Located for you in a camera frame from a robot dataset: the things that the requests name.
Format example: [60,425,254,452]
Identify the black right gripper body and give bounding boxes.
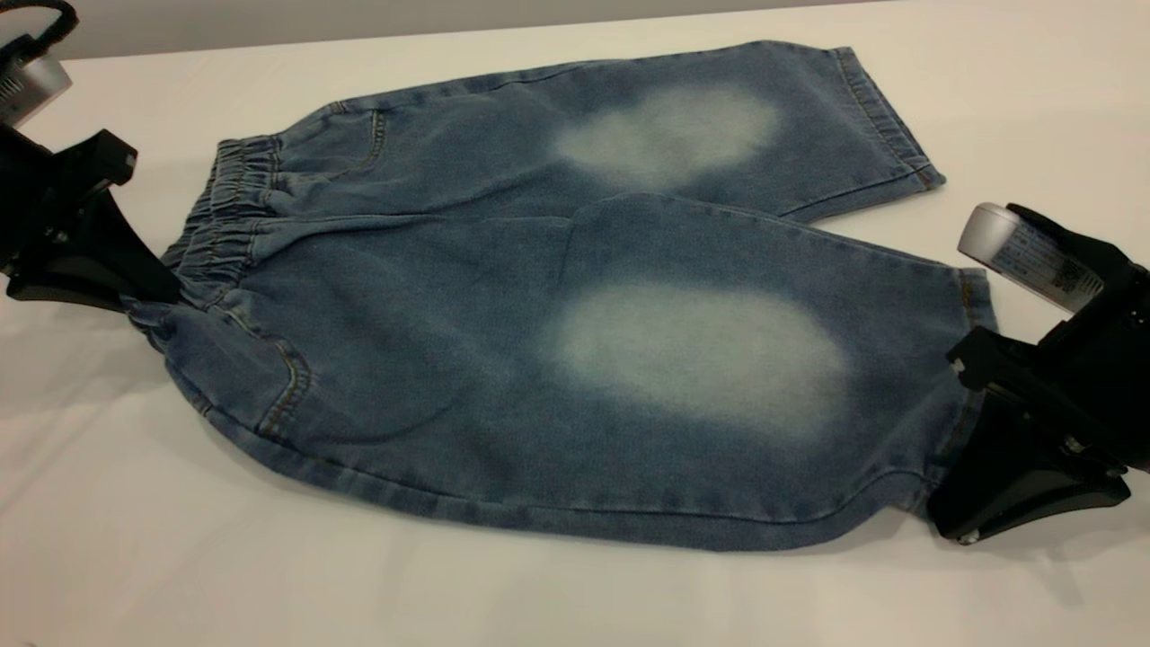
[948,205,1150,473]

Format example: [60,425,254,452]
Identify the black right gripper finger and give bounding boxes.
[933,389,1121,510]
[927,473,1133,545]

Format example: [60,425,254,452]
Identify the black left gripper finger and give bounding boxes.
[7,259,128,313]
[81,191,185,304]

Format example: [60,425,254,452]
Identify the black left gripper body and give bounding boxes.
[0,126,140,275]

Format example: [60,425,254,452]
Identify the blue denim shorts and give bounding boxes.
[121,40,998,551]

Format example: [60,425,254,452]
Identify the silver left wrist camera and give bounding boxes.
[0,52,73,127]

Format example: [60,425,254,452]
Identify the thick black looped cable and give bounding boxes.
[0,0,80,62]

